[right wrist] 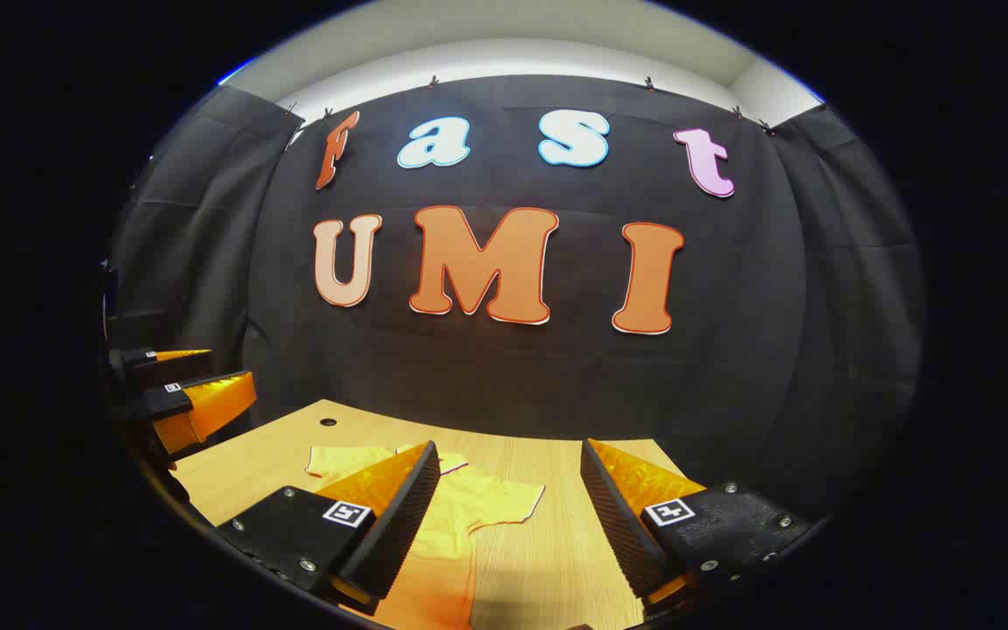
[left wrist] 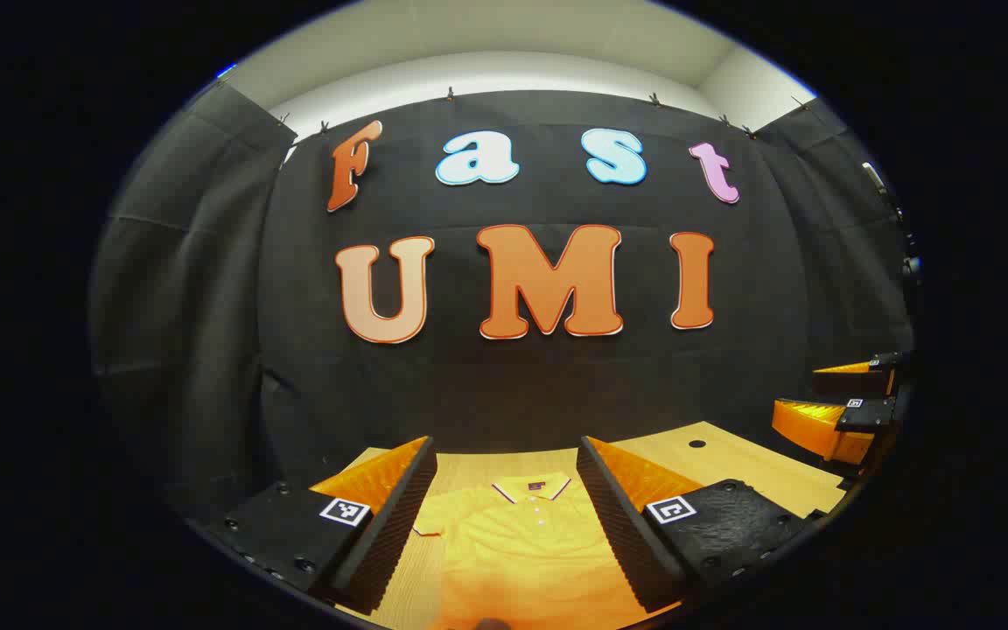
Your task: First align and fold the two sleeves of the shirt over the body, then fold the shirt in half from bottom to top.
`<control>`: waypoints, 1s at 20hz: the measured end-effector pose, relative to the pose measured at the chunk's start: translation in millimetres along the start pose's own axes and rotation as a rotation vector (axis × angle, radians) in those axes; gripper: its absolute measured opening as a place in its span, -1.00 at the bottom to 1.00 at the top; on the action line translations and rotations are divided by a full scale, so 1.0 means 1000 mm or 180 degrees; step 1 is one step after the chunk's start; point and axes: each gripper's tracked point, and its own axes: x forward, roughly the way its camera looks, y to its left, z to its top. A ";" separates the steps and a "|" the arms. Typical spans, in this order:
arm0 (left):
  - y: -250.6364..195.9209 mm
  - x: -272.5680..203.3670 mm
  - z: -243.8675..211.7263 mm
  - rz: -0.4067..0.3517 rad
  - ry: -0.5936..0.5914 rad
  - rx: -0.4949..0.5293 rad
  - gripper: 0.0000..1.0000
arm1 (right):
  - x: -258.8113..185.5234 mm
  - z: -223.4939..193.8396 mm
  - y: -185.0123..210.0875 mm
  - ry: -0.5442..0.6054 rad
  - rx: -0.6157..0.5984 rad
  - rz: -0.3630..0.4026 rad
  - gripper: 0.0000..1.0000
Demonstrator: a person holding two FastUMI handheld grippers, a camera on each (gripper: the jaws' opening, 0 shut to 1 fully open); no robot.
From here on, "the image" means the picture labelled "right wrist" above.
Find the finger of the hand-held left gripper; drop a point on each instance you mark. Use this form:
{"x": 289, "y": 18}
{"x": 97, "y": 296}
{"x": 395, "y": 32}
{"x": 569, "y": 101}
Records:
{"x": 150, "y": 366}
{"x": 163, "y": 402}

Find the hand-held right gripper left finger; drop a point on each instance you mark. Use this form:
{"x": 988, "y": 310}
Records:
{"x": 399, "y": 525}

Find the orange collared T-shirt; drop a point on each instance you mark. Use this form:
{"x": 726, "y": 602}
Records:
{"x": 460, "y": 525}

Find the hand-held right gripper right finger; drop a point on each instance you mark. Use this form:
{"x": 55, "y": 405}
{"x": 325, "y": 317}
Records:
{"x": 622, "y": 525}

